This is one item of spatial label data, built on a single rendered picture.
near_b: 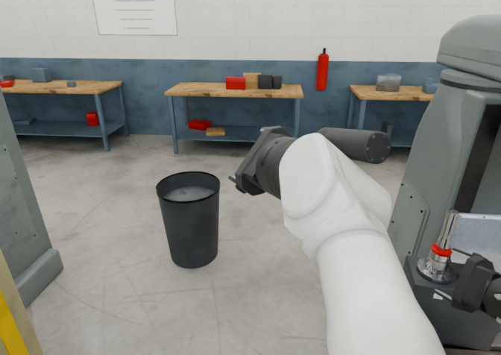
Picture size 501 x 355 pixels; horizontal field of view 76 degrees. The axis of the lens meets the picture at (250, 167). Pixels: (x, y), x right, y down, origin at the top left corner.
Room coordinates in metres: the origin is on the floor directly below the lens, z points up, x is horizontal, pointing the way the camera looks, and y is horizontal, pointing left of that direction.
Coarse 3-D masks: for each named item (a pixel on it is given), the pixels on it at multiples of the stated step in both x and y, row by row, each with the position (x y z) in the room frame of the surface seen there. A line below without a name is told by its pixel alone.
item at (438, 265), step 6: (432, 252) 0.66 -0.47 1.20; (432, 258) 0.65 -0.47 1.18; (438, 258) 0.64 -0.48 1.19; (444, 258) 0.64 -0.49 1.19; (426, 264) 0.67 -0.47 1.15; (432, 264) 0.65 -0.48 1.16; (438, 264) 0.64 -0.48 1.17; (444, 264) 0.64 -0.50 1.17; (432, 270) 0.65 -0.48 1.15; (438, 270) 0.64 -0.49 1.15; (444, 270) 0.64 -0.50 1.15
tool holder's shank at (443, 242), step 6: (450, 210) 0.67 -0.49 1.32; (456, 210) 0.67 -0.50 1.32; (450, 216) 0.65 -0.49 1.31; (456, 216) 0.65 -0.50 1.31; (444, 222) 0.67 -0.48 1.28; (450, 222) 0.65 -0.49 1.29; (444, 228) 0.66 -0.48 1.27; (450, 228) 0.65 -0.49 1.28; (444, 234) 0.66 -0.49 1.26; (450, 234) 0.65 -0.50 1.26; (438, 240) 0.66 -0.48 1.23; (444, 240) 0.65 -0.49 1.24; (450, 240) 0.65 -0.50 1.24; (438, 246) 0.66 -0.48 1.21; (444, 246) 0.65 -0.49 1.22
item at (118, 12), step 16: (96, 0) 5.11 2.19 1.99; (112, 0) 5.09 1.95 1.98; (128, 0) 5.07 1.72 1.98; (144, 0) 5.05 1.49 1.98; (160, 0) 5.03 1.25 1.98; (96, 16) 5.11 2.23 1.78; (112, 16) 5.09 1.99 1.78; (128, 16) 5.07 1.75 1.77; (144, 16) 5.05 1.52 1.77; (160, 16) 5.03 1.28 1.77; (176, 16) 5.01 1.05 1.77; (112, 32) 5.10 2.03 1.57; (128, 32) 5.07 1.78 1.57; (144, 32) 5.05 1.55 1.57; (160, 32) 5.03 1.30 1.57; (176, 32) 5.01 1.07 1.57
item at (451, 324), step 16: (416, 272) 0.66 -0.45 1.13; (448, 272) 0.65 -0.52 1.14; (416, 288) 0.62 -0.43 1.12; (432, 288) 0.61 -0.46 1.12; (448, 288) 0.61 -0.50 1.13; (432, 304) 0.61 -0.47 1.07; (448, 304) 0.60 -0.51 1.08; (432, 320) 0.60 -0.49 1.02; (448, 320) 0.59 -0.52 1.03; (464, 320) 0.59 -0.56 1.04; (480, 320) 0.58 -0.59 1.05; (496, 320) 0.57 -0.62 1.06; (448, 336) 0.59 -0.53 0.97; (464, 336) 0.58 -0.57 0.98; (480, 336) 0.57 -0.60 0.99
